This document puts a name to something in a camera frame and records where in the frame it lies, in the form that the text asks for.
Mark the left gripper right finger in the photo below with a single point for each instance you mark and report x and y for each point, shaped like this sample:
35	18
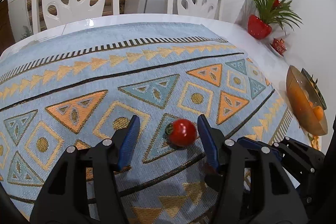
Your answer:
228	159

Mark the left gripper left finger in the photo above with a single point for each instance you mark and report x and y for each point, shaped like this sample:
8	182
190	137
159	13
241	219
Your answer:
63	197

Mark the red tomato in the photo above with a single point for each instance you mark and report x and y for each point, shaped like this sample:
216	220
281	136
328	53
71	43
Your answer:
181	133

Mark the upper orange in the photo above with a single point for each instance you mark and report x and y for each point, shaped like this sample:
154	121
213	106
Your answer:
318	112

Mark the golden fruit bowl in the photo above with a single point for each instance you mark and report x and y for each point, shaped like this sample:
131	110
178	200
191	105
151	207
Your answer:
303	94

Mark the patterned blue table mat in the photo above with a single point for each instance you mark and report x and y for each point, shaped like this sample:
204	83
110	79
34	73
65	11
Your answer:
79	89

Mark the green plant in red pot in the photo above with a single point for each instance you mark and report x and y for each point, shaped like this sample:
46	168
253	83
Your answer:
269	13

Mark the brown wooden cabinet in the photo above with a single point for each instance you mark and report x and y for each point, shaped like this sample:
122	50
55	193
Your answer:
6	34

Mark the small green floor plant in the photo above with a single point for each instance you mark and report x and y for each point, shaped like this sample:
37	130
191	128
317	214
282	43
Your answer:
27	32

